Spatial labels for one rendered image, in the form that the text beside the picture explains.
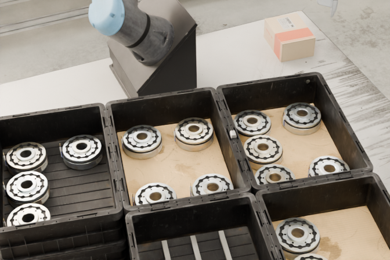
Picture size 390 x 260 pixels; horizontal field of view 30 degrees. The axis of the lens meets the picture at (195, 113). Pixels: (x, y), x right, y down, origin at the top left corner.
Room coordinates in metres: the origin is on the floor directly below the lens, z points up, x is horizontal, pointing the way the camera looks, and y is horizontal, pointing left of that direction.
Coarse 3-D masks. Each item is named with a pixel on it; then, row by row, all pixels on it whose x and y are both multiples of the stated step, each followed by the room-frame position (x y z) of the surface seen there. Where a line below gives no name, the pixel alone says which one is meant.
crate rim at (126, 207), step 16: (144, 96) 1.51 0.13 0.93; (160, 96) 1.51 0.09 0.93; (112, 128) 1.38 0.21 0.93; (224, 128) 1.37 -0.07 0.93; (112, 144) 1.33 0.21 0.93; (240, 160) 1.26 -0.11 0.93; (224, 192) 1.15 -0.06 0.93; (240, 192) 1.15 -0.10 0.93; (128, 208) 1.11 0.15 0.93; (144, 208) 1.11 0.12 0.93
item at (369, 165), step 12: (312, 72) 1.60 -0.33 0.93; (228, 84) 1.55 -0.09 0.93; (240, 84) 1.56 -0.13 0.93; (252, 84) 1.55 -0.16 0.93; (324, 84) 1.54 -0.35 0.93; (228, 108) 1.45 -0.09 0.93; (336, 108) 1.44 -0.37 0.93; (228, 120) 1.40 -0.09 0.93; (348, 132) 1.35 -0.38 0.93; (240, 144) 1.31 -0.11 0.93; (360, 144) 1.30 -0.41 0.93; (240, 156) 1.27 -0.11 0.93; (360, 168) 1.22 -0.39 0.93; (372, 168) 1.22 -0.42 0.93; (252, 180) 1.19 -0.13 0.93; (288, 180) 1.19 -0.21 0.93; (300, 180) 1.18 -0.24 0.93; (312, 180) 1.18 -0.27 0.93; (252, 192) 1.17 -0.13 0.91
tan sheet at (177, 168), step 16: (160, 128) 1.49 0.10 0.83; (176, 144) 1.43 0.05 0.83; (128, 160) 1.37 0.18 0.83; (144, 160) 1.37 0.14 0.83; (160, 160) 1.37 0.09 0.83; (176, 160) 1.37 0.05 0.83; (192, 160) 1.36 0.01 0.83; (208, 160) 1.36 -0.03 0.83; (224, 160) 1.36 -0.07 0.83; (128, 176) 1.31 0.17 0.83; (144, 176) 1.31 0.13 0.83; (160, 176) 1.31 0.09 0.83; (176, 176) 1.31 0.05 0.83; (192, 176) 1.30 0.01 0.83; (128, 192) 1.25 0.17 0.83; (176, 192) 1.25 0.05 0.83
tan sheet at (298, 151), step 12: (276, 120) 1.51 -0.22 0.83; (276, 132) 1.46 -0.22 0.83; (288, 132) 1.46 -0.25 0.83; (324, 132) 1.46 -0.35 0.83; (288, 144) 1.42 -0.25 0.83; (300, 144) 1.42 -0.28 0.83; (312, 144) 1.42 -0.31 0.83; (324, 144) 1.41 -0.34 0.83; (288, 156) 1.37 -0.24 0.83; (300, 156) 1.37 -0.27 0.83; (312, 156) 1.37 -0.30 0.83; (336, 156) 1.37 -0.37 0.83; (288, 168) 1.33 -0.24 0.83; (300, 168) 1.32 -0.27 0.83
